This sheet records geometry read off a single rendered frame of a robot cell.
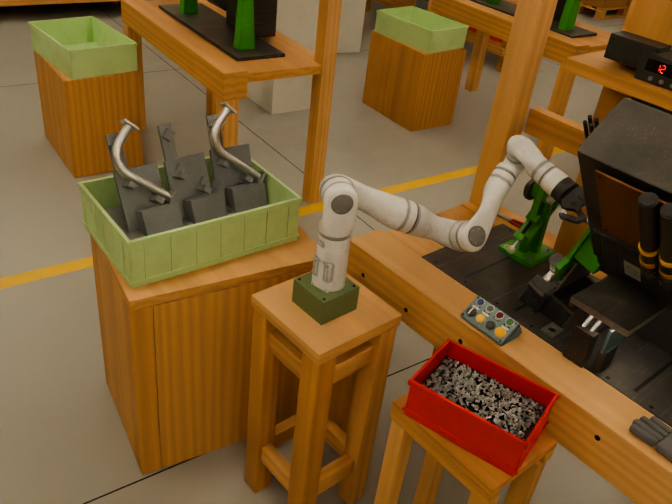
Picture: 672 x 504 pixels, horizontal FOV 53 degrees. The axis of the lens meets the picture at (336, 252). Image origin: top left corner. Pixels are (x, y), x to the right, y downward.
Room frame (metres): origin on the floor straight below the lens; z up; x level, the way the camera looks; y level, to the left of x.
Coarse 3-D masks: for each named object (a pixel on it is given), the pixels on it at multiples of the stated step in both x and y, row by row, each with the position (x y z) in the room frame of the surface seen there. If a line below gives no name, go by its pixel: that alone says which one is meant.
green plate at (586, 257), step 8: (584, 240) 1.58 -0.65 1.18; (576, 248) 1.59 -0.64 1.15; (584, 248) 1.58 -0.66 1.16; (592, 248) 1.57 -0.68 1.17; (568, 256) 1.60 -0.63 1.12; (576, 256) 1.59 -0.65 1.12; (584, 256) 1.58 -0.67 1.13; (592, 256) 1.56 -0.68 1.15; (584, 264) 1.57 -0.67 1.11; (592, 264) 1.56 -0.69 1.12; (592, 272) 1.55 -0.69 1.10
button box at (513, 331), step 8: (472, 304) 1.56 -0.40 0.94; (488, 304) 1.55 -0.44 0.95; (464, 312) 1.55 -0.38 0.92; (480, 312) 1.54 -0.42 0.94; (488, 312) 1.53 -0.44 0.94; (496, 312) 1.52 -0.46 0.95; (472, 320) 1.52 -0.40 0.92; (488, 320) 1.51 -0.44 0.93; (496, 320) 1.50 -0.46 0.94; (504, 320) 1.50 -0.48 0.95; (480, 328) 1.49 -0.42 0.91; (504, 328) 1.47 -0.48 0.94; (512, 328) 1.47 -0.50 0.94; (520, 328) 1.49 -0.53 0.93; (488, 336) 1.47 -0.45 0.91; (496, 336) 1.46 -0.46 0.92; (504, 336) 1.45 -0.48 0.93; (512, 336) 1.47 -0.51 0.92; (504, 344) 1.45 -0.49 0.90
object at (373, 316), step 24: (288, 288) 1.65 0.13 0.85; (360, 288) 1.70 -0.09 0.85; (264, 312) 1.55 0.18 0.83; (288, 312) 1.54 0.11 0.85; (360, 312) 1.58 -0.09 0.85; (384, 312) 1.59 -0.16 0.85; (288, 336) 1.46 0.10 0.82; (312, 336) 1.44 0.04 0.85; (336, 336) 1.46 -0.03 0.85; (360, 336) 1.48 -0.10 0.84; (312, 360) 1.39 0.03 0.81
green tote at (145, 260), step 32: (96, 192) 1.96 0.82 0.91; (288, 192) 2.07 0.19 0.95; (96, 224) 1.84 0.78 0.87; (192, 224) 1.77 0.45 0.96; (224, 224) 1.83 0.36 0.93; (256, 224) 1.91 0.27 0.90; (288, 224) 1.99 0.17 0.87; (128, 256) 1.63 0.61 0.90; (160, 256) 1.69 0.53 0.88; (192, 256) 1.76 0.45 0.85; (224, 256) 1.83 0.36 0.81
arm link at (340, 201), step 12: (336, 180) 1.59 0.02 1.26; (348, 180) 1.61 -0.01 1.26; (324, 192) 1.57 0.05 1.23; (336, 192) 1.55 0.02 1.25; (348, 192) 1.55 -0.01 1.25; (324, 204) 1.55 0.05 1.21; (336, 204) 1.54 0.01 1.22; (348, 204) 1.55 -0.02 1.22; (324, 216) 1.55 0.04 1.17; (336, 216) 1.55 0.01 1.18; (348, 216) 1.56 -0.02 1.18; (324, 228) 1.55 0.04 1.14; (336, 228) 1.55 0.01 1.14; (348, 228) 1.56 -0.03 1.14; (336, 240) 1.55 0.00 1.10
